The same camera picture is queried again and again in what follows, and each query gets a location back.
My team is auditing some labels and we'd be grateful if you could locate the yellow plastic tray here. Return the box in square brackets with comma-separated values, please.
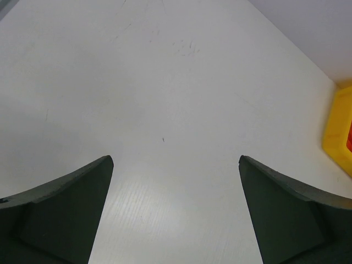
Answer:
[322, 79, 351, 176]

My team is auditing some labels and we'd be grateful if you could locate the orange t-shirt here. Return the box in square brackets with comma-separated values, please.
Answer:
[346, 134, 352, 152]

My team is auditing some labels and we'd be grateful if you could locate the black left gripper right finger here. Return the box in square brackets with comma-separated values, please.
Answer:
[239, 156, 351, 263]

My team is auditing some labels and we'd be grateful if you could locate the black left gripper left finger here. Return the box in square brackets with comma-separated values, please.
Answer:
[1, 155, 113, 263]

